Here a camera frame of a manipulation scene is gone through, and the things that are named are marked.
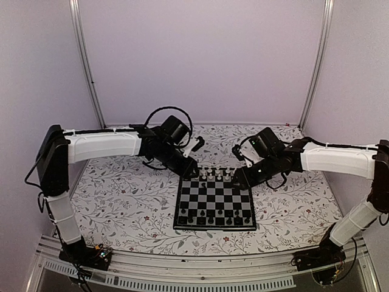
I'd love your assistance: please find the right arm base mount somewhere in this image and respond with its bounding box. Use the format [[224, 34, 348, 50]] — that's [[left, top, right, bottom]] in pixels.
[[291, 247, 346, 286]]

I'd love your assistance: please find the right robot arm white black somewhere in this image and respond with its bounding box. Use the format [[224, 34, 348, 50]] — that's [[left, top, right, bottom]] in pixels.
[[232, 137, 388, 265]]

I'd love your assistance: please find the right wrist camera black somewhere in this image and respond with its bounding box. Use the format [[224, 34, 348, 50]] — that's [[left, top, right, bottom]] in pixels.
[[249, 127, 285, 158]]

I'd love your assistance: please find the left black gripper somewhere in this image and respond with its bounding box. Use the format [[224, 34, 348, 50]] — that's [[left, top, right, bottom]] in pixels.
[[158, 142, 201, 180]]

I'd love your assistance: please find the left aluminium frame post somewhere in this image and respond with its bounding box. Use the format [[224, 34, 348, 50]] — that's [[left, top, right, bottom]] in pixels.
[[69, 0, 106, 128]]

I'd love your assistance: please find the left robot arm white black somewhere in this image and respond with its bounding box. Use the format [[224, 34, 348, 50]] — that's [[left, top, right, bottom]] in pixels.
[[32, 124, 205, 264]]

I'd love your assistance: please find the floral patterned table mat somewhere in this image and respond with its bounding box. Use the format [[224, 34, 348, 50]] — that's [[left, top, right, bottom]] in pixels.
[[62, 123, 346, 256]]

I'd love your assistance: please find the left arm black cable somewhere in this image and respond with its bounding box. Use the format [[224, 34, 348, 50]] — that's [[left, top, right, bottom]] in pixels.
[[144, 106, 195, 144]]

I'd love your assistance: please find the aluminium frame post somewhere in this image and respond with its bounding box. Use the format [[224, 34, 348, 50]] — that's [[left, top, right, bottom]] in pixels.
[[69, 0, 106, 128], [297, 0, 334, 129]]

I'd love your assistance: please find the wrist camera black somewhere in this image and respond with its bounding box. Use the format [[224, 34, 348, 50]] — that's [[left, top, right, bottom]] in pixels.
[[249, 127, 285, 158], [160, 115, 189, 145]]

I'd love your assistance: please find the right aluminium frame post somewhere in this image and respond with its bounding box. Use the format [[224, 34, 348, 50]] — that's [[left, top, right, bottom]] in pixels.
[[297, 0, 334, 129]]

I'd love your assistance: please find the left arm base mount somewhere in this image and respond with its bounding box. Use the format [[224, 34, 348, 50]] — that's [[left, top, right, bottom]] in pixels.
[[59, 241, 112, 271]]

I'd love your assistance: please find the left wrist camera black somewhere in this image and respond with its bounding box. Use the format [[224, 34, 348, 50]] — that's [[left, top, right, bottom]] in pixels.
[[160, 115, 189, 145]]

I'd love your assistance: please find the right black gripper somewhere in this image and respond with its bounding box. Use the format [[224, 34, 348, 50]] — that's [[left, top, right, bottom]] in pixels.
[[230, 155, 279, 191]]

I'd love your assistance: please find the black white chessboard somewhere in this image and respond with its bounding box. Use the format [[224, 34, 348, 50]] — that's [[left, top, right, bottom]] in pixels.
[[173, 167, 256, 231]]

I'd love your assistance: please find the front aluminium rail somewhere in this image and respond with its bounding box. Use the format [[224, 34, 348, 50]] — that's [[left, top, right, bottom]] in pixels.
[[24, 232, 385, 291]]

